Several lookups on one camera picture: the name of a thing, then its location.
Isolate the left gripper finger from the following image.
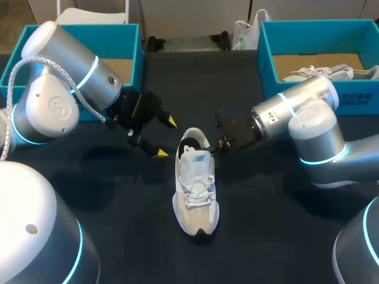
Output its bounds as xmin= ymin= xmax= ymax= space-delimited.
xmin=127 ymin=130 xmax=170 ymax=159
xmin=156 ymin=109 xmax=178 ymax=130

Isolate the white chair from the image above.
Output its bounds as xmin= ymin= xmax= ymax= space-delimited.
xmin=54 ymin=0 xmax=131 ymax=26

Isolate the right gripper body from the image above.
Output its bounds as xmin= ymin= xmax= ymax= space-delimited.
xmin=214 ymin=108 xmax=262 ymax=152

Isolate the brown cardboard sheet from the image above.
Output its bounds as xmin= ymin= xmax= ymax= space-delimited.
xmin=271 ymin=52 xmax=370 ymax=83
xmin=99 ymin=58 xmax=134 ymax=89

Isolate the white cable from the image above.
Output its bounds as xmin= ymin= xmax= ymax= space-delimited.
xmin=0 ymin=56 xmax=117 ymax=162

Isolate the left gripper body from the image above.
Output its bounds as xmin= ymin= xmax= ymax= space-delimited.
xmin=104 ymin=88 xmax=163 ymax=140

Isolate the white plastic bag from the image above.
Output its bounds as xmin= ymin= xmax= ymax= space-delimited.
xmin=232 ymin=8 xmax=269 ymax=51

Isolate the teal box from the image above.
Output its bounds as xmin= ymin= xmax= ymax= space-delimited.
xmin=256 ymin=18 xmax=379 ymax=116
xmin=0 ymin=23 xmax=146 ymax=122

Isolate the grey and white shoe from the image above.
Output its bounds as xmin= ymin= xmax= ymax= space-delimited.
xmin=280 ymin=63 xmax=379 ymax=83

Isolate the white and beige shoe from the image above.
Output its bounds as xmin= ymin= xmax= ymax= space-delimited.
xmin=171 ymin=127 xmax=221 ymax=237

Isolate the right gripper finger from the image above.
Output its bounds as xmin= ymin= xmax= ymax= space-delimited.
xmin=210 ymin=134 xmax=235 ymax=154

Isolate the black clamp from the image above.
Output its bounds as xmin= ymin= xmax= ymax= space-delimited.
xmin=209 ymin=30 xmax=232 ymax=51
xmin=146 ymin=35 xmax=167 ymax=54

